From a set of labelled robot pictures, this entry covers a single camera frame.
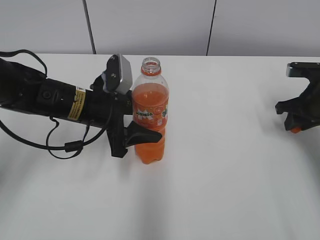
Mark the orange soda plastic bottle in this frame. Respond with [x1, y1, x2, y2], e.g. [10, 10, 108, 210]
[132, 57, 169, 164]

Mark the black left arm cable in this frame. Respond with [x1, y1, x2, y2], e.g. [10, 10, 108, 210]
[0, 49, 113, 160]

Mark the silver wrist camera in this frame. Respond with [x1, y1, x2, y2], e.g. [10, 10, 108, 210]
[286, 62, 320, 79]
[101, 54, 133, 95]

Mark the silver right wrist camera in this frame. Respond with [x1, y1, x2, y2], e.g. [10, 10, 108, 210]
[286, 62, 320, 79]

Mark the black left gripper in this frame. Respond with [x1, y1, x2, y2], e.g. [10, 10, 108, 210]
[83, 76, 163, 158]

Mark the orange bottle cap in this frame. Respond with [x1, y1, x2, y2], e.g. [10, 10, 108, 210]
[290, 127, 302, 134]

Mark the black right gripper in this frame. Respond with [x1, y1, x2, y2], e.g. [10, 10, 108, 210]
[275, 76, 320, 131]

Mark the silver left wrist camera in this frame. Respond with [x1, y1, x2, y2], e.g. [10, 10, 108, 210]
[101, 54, 133, 95]

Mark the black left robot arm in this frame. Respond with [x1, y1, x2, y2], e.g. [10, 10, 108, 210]
[0, 52, 162, 158]

